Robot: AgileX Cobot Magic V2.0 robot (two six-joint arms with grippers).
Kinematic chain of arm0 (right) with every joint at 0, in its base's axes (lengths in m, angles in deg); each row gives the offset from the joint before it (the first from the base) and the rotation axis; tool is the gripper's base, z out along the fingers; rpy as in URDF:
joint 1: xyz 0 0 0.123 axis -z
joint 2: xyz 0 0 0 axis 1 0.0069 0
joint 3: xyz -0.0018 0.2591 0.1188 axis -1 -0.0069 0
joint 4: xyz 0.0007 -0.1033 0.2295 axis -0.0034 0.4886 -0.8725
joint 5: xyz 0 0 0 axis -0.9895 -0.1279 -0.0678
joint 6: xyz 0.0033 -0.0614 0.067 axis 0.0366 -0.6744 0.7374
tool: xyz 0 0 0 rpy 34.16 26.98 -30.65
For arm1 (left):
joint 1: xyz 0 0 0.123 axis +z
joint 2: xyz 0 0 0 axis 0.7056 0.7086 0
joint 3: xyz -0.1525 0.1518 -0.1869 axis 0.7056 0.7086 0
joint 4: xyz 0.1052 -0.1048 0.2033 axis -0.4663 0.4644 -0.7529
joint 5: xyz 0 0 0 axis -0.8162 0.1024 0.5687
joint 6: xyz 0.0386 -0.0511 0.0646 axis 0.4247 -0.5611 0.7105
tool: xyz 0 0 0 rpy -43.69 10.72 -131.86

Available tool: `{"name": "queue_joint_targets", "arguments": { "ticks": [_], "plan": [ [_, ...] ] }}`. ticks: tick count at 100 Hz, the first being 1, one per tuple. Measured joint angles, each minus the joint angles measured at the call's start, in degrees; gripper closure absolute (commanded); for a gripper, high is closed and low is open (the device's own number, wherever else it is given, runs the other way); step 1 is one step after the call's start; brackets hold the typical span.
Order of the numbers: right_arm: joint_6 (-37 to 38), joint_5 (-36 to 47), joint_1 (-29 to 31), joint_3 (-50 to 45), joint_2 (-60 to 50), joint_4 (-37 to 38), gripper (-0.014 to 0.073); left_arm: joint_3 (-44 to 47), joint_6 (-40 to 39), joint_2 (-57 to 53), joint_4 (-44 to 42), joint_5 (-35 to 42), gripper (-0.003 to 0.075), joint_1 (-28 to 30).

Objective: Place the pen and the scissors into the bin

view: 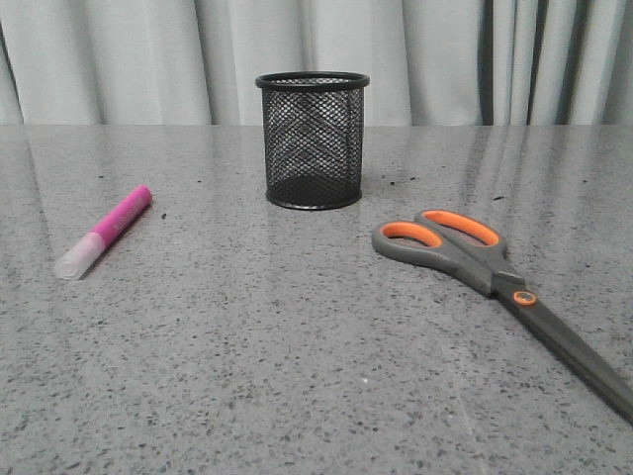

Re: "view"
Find grey orange scissors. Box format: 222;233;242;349
371;210;632;422

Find black mesh pen holder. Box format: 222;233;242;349
255;71;370;211

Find grey curtain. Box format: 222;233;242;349
1;1;632;126

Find pink highlighter pen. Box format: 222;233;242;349
53;185;152;281

